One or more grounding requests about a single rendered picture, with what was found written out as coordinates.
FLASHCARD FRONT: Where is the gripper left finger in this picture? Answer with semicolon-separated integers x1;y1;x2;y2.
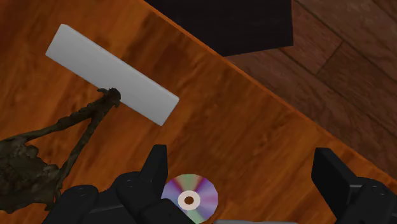
42;144;195;224

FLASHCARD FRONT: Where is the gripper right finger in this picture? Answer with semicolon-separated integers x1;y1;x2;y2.
311;147;397;224

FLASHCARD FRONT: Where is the iridescent compact disc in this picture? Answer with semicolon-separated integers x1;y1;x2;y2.
160;173;219;224

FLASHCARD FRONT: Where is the dark brown gnarled figure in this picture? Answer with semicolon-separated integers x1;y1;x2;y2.
0;87;122;214

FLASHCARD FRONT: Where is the white flat rectangular block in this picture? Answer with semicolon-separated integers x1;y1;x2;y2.
45;24;180;127

